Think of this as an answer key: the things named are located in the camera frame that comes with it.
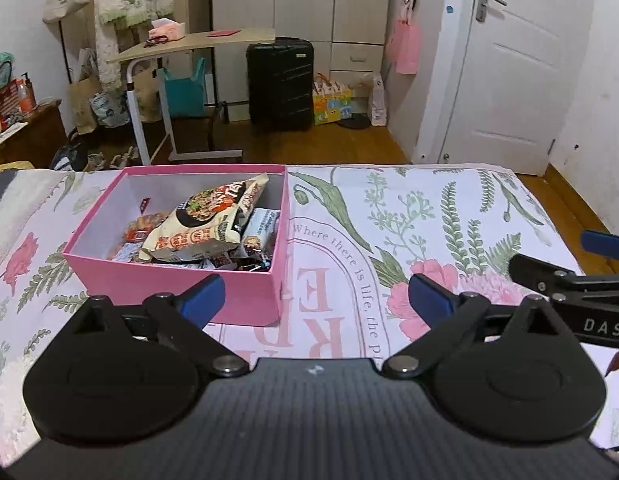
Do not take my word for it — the pink cardboard box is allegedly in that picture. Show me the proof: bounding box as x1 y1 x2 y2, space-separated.
64 164 291 326

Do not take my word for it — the white snack bar packet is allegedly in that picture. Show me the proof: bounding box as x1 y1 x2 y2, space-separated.
242 208 281 251

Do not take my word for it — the brown paper bag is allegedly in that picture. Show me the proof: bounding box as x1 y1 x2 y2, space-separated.
68 50 103 135
132 67 163 123

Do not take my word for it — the floral printed bedsheet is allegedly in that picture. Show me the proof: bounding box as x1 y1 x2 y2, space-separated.
0 162 619 466

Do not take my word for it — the printed plastic bag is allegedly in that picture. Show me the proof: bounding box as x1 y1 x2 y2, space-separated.
90 91 131 128

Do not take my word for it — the orange bottle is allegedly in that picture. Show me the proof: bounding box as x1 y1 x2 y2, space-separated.
16 77 38 115

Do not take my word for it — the red gift box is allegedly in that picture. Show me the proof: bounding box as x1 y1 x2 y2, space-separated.
0 80 38 126

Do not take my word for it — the black suitcase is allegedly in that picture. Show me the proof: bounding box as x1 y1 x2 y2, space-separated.
246 37 315 132

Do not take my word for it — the pink tissue box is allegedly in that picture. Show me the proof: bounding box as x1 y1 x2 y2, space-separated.
148 18 185 41

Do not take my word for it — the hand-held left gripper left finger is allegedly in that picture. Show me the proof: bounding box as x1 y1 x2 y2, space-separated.
64 275 250 378

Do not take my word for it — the wooden nightstand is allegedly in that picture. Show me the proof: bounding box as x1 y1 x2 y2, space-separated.
0 100 70 168

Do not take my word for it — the wooden rolling side table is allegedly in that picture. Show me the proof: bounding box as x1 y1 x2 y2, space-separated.
107 27 277 166

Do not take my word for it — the colourful gift bag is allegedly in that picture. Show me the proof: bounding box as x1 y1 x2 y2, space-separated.
312 74 353 126

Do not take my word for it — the teal shopping bag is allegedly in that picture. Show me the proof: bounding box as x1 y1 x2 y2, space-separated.
157 57 208 118

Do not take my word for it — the black round floor base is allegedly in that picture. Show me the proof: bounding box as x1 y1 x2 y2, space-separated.
337 114 373 131

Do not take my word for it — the instant noodle packet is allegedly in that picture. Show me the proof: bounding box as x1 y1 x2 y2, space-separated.
140 174 269 263

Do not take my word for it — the pink hanging bag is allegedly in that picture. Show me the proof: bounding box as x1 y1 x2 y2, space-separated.
387 0 423 76

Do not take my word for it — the black bag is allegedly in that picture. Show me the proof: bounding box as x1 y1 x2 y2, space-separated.
50 132 90 171

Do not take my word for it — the white door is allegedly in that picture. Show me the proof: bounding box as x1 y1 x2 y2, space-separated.
439 0 595 176

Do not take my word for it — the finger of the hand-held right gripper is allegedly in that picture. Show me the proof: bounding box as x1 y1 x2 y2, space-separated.
582 230 619 256
509 254 577 297

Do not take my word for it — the white wardrobe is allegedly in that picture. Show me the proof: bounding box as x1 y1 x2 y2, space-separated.
212 0 393 121

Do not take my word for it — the white fluffy cardigan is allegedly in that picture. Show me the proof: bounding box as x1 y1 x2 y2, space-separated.
92 0 175 91

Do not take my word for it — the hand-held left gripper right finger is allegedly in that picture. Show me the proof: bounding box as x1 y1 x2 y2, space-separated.
382 274 573 378

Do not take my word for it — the white plastic bag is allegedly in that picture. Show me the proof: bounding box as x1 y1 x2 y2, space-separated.
369 72 390 127

